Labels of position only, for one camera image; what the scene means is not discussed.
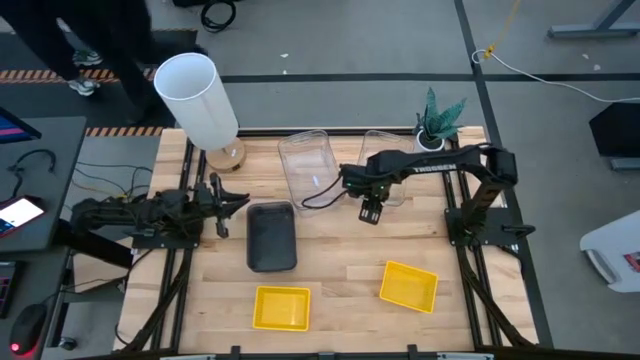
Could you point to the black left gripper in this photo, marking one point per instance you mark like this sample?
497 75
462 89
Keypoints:
207 202

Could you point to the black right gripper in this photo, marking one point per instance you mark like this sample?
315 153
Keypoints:
372 180

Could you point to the black plastic basket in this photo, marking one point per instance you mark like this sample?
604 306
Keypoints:
271 236

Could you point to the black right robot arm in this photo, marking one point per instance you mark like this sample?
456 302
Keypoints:
492 167

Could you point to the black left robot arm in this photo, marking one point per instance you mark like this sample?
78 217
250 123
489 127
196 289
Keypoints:
125 212

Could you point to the clear plastic basket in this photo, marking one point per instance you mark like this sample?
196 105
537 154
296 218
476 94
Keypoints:
382 150
309 167

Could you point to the yellow plastic basket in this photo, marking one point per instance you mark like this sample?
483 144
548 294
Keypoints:
409 286
281 308

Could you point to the artificial plant in white pot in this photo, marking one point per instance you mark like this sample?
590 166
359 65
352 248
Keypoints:
437 125

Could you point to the white lamp with wooden base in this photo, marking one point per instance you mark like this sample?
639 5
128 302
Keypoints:
197 100

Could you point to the yellow black hazard tape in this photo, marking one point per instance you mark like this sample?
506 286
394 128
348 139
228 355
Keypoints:
125 131
30 75

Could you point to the black desk support bar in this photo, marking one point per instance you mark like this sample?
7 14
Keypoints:
95 245

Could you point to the grey side desk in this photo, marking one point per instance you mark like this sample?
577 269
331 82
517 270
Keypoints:
50 170

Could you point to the person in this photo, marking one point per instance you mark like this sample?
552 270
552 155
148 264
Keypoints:
115 40

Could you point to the smartphone with lit screen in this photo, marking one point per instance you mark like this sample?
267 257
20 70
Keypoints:
17 214

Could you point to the black caster wheel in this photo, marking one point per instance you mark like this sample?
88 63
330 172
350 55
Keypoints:
68 343

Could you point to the computer screen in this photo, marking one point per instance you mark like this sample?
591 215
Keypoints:
15 127

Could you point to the black computer mouse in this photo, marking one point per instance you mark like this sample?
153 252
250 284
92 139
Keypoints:
27 327

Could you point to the white plastic device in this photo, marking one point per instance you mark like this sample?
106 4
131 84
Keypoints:
610 250

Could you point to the black keyboard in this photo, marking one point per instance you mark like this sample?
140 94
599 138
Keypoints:
6 290

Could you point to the black box on floor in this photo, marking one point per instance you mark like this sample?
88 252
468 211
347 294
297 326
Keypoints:
617 130

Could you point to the grey metal desk foot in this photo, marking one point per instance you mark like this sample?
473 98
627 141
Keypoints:
595 30

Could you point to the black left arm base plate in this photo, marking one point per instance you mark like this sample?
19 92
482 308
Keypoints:
165 242

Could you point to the black aluminium table frame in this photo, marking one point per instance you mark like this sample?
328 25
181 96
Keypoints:
175 285

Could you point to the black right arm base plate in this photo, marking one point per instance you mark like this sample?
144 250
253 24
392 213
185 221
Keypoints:
495 227

